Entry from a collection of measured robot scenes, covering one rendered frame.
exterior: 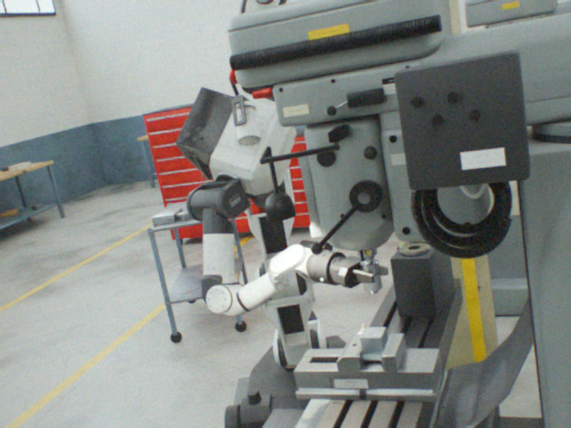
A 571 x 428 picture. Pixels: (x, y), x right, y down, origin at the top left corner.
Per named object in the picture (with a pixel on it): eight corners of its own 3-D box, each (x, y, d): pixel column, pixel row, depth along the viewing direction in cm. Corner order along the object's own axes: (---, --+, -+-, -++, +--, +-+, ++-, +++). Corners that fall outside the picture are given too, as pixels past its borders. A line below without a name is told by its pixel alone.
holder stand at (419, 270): (398, 316, 205) (388, 255, 200) (418, 289, 224) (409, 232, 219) (437, 318, 199) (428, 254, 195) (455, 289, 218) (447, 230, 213)
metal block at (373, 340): (364, 360, 164) (359, 337, 162) (369, 349, 169) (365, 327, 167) (384, 360, 162) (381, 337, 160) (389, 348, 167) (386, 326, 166)
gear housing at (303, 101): (277, 129, 151) (268, 84, 148) (310, 114, 172) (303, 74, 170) (427, 107, 138) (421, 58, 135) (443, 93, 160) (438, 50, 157)
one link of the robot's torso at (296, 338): (278, 354, 272) (253, 258, 247) (326, 346, 270) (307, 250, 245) (279, 382, 259) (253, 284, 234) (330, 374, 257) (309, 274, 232)
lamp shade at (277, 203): (268, 216, 167) (263, 192, 165) (296, 211, 166) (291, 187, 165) (265, 222, 160) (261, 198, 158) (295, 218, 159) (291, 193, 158)
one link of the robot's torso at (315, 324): (279, 351, 278) (273, 322, 275) (327, 344, 276) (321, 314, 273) (277, 375, 258) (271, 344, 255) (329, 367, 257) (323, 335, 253)
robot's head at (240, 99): (243, 137, 192) (229, 127, 186) (240, 109, 195) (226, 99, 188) (262, 130, 190) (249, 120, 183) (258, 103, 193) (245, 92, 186)
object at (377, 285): (383, 290, 165) (380, 267, 164) (364, 292, 165) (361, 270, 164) (381, 283, 170) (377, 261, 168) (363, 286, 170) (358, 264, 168)
